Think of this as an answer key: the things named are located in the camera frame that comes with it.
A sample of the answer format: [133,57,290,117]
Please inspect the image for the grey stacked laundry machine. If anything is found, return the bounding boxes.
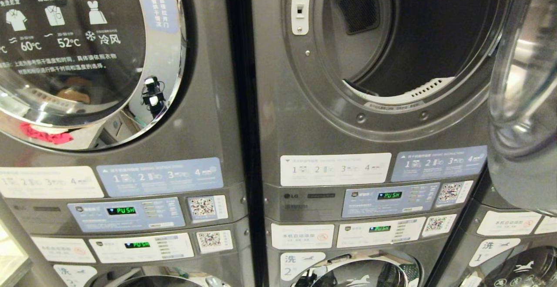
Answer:
[250,0,519,287]
[429,167,557,287]
[0,0,258,287]

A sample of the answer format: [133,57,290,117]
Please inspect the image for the blue dryer control panel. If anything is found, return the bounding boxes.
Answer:
[341,182,441,218]
[67,197,186,233]

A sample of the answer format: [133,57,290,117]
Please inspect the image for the round chrome dryer door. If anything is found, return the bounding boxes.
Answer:
[0,0,188,152]

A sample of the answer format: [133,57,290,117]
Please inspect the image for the open glass dryer door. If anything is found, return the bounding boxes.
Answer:
[487,0,557,217]

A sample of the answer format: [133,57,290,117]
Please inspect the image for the white instruction sticker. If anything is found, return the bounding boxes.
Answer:
[0,166,105,199]
[280,152,393,187]

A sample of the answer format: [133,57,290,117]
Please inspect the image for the white code sticker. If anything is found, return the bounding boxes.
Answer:
[187,195,229,223]
[196,230,234,254]
[436,180,474,208]
[422,214,458,238]

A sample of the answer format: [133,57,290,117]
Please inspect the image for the white notice sticker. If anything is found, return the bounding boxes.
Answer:
[271,223,335,250]
[31,236,97,264]
[476,211,542,236]

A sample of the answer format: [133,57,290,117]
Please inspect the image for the blue instruction sticker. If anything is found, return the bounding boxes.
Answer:
[96,157,224,198]
[390,145,487,182]

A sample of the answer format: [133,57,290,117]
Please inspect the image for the white lint filter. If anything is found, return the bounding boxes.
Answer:
[343,77,456,105]

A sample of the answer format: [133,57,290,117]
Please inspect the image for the white washer control panel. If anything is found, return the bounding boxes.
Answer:
[89,233,195,264]
[336,216,426,249]

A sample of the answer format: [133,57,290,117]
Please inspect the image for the black drum vent grille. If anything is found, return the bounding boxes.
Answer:
[337,0,381,35]

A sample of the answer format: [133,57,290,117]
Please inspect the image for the round chrome washer door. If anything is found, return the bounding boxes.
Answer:
[290,254,421,287]
[457,246,557,287]
[89,269,232,287]

